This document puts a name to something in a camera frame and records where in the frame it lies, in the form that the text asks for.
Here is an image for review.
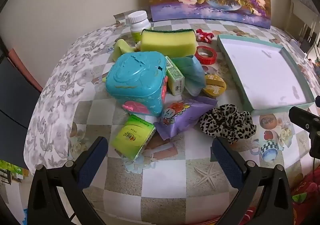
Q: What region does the teal cardboard tray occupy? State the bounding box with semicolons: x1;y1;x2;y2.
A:
216;34;316;117

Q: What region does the yellow and green sponge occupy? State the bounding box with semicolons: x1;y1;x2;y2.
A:
139;28;198;58

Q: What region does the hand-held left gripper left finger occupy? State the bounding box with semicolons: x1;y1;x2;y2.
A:
27;136;109;225

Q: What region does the checkered printed table cover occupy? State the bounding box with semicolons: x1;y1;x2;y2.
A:
67;18;313;225

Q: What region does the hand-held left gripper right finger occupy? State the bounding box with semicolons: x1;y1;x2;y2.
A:
212;137;293;225

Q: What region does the red and white hair tie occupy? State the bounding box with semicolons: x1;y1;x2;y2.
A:
196;28;214;43

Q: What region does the leopard print scrunchie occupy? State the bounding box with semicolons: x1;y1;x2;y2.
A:
199;104;257;144

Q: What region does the blue face mask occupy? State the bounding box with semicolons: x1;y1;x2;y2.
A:
172;55;207;96

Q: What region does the red cloth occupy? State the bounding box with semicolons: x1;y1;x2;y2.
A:
291;170;320;225

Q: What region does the dark cabinet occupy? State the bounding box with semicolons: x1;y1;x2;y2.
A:
0;37;43;170

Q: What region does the yellow-green cloth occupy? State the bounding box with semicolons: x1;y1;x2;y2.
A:
112;39;137;61

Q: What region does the white chair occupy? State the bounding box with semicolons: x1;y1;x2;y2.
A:
285;0;320;53

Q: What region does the teal plastic toy box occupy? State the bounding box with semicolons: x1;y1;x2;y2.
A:
105;51;167;117

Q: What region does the green tissue packet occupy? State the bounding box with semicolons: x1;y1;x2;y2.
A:
111;114;156;162

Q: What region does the red tape roll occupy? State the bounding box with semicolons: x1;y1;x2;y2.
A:
195;45;217;65

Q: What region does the grey floral tablecloth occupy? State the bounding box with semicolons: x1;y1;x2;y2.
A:
24;18;320;175

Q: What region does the white pill bottle green label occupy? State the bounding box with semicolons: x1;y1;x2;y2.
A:
127;10;152;41

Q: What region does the small green carton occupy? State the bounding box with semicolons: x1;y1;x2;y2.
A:
164;56;185;95

